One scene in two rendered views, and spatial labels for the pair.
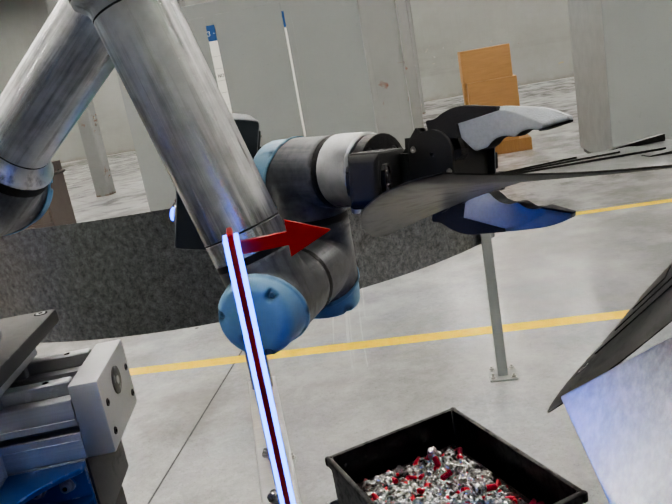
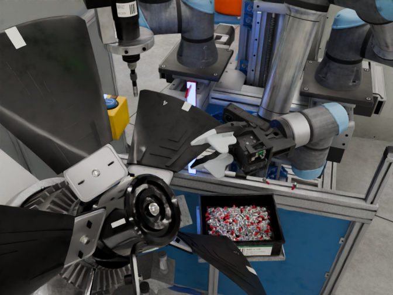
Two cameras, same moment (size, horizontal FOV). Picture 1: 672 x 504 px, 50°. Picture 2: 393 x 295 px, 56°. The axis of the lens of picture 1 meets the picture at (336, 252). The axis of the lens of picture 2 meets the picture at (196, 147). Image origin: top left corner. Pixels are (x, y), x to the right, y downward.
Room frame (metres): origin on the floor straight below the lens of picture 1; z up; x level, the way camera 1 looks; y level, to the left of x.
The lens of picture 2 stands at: (0.74, -0.70, 1.68)
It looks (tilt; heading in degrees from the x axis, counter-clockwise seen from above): 41 degrees down; 110
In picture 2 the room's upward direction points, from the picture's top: straight up
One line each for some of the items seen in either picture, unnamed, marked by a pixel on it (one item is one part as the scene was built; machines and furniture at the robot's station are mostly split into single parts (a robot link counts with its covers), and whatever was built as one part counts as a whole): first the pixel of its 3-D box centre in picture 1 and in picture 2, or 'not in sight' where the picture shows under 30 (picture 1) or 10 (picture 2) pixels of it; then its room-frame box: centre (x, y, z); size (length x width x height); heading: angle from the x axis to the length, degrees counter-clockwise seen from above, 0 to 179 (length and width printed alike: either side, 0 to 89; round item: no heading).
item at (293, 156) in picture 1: (305, 175); (319, 123); (0.77, 0.02, 1.17); 0.11 x 0.08 x 0.09; 44
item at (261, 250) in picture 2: (448, 503); (238, 224); (0.62, -0.07, 0.85); 0.22 x 0.17 x 0.07; 22
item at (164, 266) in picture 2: not in sight; (162, 261); (0.51, -0.31, 0.96); 0.02 x 0.02 x 0.06
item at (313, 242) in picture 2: not in sight; (219, 251); (0.54, 0.09, 0.45); 0.82 x 0.02 x 0.66; 7
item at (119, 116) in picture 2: not in sight; (97, 116); (0.14, 0.04, 1.02); 0.16 x 0.10 x 0.11; 7
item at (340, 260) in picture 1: (316, 266); (303, 152); (0.75, 0.02, 1.08); 0.11 x 0.08 x 0.11; 159
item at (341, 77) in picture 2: not in sight; (341, 65); (0.80, 0.49, 1.09); 0.15 x 0.15 x 0.10
